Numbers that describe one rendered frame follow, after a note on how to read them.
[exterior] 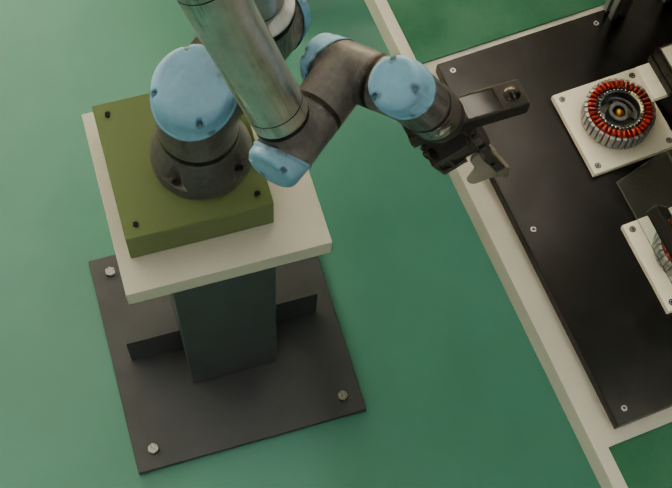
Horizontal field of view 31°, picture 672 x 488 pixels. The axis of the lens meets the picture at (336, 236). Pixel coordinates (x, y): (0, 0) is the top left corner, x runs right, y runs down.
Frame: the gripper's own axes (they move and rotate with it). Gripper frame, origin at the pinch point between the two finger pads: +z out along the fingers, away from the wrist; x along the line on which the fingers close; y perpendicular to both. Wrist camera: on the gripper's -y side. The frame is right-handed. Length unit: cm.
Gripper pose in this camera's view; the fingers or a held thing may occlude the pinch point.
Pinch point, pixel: (495, 145)
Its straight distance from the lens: 182.3
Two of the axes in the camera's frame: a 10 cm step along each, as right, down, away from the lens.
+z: 4.3, 1.9, 8.8
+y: -8.2, 4.8, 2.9
